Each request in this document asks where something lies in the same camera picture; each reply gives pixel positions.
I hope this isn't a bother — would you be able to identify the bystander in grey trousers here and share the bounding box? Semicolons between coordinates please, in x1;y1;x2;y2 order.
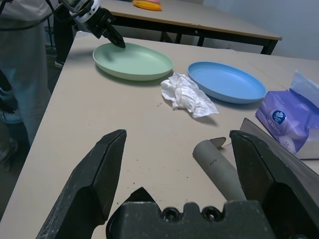
0;0;59;147

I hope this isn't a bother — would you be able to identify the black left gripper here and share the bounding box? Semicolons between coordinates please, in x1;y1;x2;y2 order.
83;6;126;48

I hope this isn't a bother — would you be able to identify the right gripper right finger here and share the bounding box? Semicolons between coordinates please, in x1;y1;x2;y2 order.
229;129;319;239

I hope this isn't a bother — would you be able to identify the grey glasses case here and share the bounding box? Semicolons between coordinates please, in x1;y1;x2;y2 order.
193;118;319;207

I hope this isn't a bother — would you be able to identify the orange plate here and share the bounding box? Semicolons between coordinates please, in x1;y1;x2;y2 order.
132;0;162;12

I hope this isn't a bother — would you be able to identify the bystander in black trousers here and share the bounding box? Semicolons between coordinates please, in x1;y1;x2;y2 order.
53;12;76;68

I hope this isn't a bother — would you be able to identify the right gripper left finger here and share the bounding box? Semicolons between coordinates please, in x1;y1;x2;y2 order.
36;129;127;239

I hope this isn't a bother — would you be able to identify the light green plate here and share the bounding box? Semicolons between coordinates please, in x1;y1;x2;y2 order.
92;42;174;82

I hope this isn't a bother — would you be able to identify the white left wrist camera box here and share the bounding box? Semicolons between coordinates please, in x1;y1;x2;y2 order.
61;0;100;24

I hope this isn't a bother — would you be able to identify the white tissue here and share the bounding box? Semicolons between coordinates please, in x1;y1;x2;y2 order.
160;72;219;120

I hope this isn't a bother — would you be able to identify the purple tissue pack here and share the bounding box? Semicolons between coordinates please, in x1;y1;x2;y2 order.
254;70;319;160

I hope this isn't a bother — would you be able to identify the white black sneaker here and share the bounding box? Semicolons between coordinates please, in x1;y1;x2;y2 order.
0;88;23;125

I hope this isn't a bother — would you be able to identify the beige side table black frame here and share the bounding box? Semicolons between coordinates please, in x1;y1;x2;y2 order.
99;0;282;55

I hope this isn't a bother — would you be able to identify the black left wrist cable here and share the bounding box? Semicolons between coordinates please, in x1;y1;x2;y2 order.
0;0;75;32

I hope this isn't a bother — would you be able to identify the light blue plate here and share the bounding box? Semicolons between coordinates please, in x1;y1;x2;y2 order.
187;61;267;104

